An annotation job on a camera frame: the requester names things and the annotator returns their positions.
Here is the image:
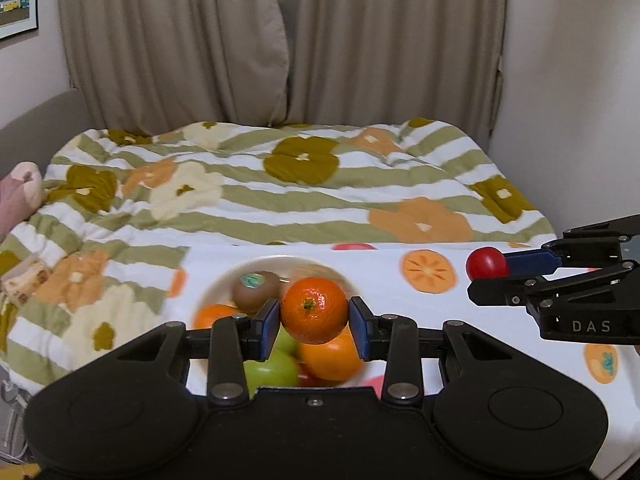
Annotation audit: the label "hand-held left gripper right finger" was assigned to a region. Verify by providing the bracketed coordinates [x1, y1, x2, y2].
[348, 296, 531, 405]

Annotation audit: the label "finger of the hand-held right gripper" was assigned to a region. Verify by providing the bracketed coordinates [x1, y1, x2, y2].
[505, 214, 640, 277]
[467, 259, 640, 308]

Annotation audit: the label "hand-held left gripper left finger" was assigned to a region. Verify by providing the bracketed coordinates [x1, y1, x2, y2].
[102, 297, 281, 407]

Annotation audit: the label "green apple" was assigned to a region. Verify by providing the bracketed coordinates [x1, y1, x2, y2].
[243, 347, 301, 391]
[272, 327, 301, 356]

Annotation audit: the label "large smooth orange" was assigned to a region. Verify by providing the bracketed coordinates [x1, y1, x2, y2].
[299, 327, 366, 383]

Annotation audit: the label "small mandarin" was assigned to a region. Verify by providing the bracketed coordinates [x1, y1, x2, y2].
[281, 276, 349, 346]

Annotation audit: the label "cream and yellow plate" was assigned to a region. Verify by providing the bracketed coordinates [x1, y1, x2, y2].
[192, 255, 368, 391]

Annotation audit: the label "brown kiwi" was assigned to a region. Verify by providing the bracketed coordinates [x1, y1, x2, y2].
[232, 270, 286, 313]

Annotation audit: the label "white fruit-print cloth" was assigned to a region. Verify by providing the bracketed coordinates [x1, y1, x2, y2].
[172, 242, 640, 423]

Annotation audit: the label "floral striped blanket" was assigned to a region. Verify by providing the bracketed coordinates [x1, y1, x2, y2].
[0, 119, 558, 396]

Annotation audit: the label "beige patterned cloth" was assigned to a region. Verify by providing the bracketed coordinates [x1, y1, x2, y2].
[0, 255, 53, 307]

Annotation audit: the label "beige curtain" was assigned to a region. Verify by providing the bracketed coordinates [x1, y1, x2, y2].
[57, 0, 292, 133]
[270, 0, 510, 151]

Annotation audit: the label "grey striped cloth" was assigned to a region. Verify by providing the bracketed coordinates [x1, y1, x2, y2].
[0, 360, 36, 461]

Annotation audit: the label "pink plush toy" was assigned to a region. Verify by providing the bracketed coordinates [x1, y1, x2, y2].
[0, 161, 45, 241]

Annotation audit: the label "grey upholstered headboard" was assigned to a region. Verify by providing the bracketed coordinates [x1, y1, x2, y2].
[0, 88, 83, 181]

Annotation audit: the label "framed wall picture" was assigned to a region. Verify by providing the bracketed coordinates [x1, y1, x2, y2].
[0, 0, 40, 41]

